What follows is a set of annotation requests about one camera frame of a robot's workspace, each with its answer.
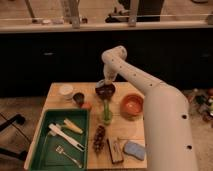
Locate blue towel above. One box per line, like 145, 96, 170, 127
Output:
123, 141, 145, 161

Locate green bottle toy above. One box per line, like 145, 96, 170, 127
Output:
103, 100, 112, 125

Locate small orange fruit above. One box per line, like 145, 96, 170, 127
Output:
81, 102, 92, 110

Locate white cup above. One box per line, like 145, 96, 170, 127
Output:
59, 85, 74, 100

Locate dark small cup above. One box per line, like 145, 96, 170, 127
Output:
73, 92, 84, 106

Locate brown wooden block brush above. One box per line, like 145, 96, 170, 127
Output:
107, 138, 124, 164

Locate metal fork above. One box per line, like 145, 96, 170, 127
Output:
55, 145, 82, 168

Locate black chair base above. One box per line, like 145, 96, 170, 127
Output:
0, 113, 29, 161

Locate green plastic tray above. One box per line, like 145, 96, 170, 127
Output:
29, 109, 89, 171

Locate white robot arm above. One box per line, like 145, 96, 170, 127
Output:
101, 46, 199, 171

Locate white tongs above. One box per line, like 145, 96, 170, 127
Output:
48, 124, 85, 152

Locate yellow corn toy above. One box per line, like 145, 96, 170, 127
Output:
64, 119, 83, 134

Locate purple bowl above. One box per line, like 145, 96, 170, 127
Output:
95, 80, 115, 100

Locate orange bowl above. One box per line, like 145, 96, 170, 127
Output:
120, 93, 143, 116

